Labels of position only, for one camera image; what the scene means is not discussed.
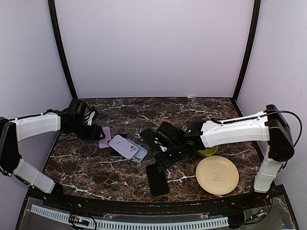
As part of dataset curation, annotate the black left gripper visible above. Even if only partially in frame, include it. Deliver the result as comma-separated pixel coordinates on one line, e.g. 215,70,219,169
68,119,106,141

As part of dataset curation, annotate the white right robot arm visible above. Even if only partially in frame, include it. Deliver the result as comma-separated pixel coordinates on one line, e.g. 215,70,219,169
153,104,298,208

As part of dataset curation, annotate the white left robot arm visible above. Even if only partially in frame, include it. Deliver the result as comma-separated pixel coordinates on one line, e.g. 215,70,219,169
0,108,104,209

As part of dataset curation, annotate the purple phone case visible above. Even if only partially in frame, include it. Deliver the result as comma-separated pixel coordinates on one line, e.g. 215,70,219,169
98,127,112,149

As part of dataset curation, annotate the light blue phone case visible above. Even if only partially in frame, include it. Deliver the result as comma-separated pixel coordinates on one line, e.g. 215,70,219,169
131,145,148,162

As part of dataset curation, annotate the silver edged phone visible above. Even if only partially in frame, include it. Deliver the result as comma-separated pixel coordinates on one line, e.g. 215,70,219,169
110,149,123,158

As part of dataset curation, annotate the green plastic bowl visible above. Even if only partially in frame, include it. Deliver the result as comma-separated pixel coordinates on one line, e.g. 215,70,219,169
197,146,218,157

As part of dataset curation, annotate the beige round plate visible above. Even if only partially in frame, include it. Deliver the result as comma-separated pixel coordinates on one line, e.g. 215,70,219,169
196,156,239,196

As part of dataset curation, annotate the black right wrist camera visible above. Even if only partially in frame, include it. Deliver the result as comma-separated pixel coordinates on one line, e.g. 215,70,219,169
153,122,185,148

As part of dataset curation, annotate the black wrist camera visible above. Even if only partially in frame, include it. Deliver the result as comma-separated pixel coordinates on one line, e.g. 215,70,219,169
68,99,98,126
153,122,185,148

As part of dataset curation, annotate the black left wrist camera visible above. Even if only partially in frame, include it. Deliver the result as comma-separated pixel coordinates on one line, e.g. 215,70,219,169
68,99,98,126

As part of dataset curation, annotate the lilac phone case with ring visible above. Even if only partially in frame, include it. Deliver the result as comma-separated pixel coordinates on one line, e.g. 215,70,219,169
108,135,139,160

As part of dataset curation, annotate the white cable duct strip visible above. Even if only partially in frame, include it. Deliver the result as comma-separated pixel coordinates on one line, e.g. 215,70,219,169
30,205,229,230

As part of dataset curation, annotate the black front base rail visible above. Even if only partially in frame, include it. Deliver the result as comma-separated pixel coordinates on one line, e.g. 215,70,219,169
24,185,288,217

